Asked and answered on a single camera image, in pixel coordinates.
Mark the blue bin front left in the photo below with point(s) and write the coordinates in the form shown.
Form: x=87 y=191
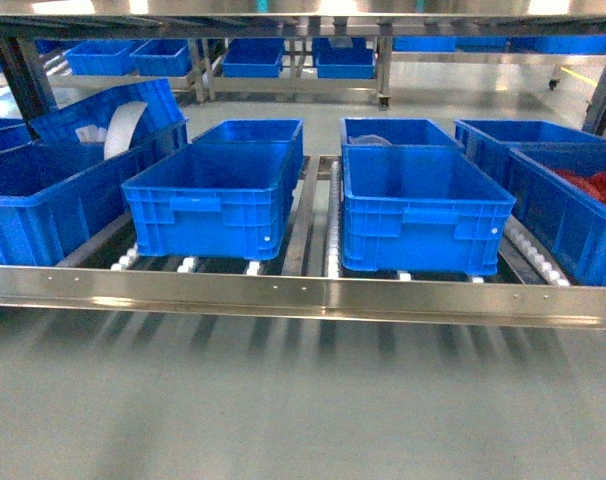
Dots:
x=215 y=200

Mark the tilted blue bin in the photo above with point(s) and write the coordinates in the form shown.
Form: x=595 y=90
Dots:
x=162 y=111

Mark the blue bin with red parts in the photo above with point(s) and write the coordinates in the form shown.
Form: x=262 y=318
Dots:
x=566 y=220

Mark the stainless steel shelf rack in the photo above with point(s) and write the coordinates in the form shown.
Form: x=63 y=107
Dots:
x=301 y=297

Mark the blue bin far left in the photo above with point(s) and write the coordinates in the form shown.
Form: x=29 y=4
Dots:
x=55 y=197

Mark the blue bin far right rear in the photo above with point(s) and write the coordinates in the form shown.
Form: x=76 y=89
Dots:
x=487 y=142

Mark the blue bin front right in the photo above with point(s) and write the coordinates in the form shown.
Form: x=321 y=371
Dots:
x=421 y=210

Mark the blue bin rear left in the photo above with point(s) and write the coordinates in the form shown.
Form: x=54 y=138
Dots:
x=286 y=131

